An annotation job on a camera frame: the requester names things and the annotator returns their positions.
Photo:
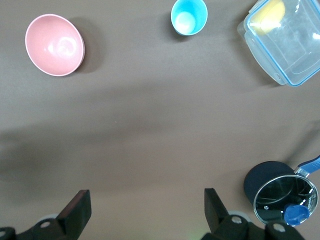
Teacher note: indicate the brown table cover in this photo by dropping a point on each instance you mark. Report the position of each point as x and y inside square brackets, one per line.
[150, 120]

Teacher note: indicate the glass lid with blue knob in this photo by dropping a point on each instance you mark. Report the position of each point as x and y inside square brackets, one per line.
[296, 215]

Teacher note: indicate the clear plastic food container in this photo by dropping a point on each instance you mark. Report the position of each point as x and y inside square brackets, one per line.
[287, 55]

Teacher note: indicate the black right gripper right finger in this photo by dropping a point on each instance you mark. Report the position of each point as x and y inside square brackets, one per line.
[217, 217]

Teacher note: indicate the blue plastic cup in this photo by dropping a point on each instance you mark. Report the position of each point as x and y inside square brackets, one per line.
[190, 33]

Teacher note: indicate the blue cup with paper inside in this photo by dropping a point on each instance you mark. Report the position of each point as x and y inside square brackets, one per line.
[178, 11]

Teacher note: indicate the white crumpled paper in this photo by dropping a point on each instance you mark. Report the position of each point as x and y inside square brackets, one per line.
[185, 21]

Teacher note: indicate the pink bowl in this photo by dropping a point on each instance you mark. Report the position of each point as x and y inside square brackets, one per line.
[53, 45]

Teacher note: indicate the yellow round fruit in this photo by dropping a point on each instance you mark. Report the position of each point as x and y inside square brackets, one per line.
[268, 17]

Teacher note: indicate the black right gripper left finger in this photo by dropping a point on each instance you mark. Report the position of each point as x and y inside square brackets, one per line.
[75, 212]

